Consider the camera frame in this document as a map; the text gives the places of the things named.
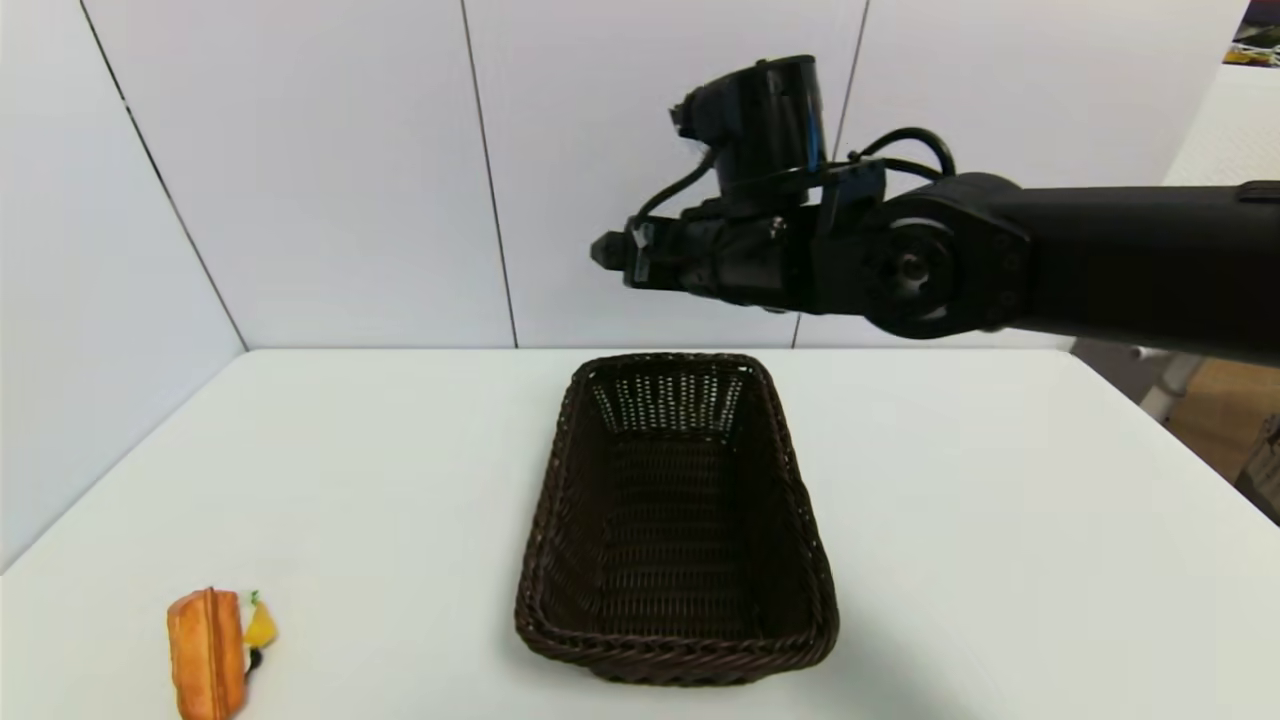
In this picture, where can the colourful clutter on shelf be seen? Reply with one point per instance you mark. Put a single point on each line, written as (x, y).
(1258, 35)

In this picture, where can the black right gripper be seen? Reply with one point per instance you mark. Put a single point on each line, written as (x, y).
(715, 255)

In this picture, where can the white table leg with crank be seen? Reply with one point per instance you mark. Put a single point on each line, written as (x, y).
(1165, 375)

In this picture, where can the triangle bread with fruit topping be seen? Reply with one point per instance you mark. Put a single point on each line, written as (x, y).
(205, 655)

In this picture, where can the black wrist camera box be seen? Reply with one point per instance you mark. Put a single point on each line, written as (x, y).
(765, 120)

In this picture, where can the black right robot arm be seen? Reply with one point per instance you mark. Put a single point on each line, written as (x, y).
(1080, 265)

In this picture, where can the dark brown wicker basket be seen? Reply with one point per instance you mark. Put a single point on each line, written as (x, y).
(680, 520)

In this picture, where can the dark grey object on floor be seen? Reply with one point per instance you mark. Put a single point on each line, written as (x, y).
(1266, 470)

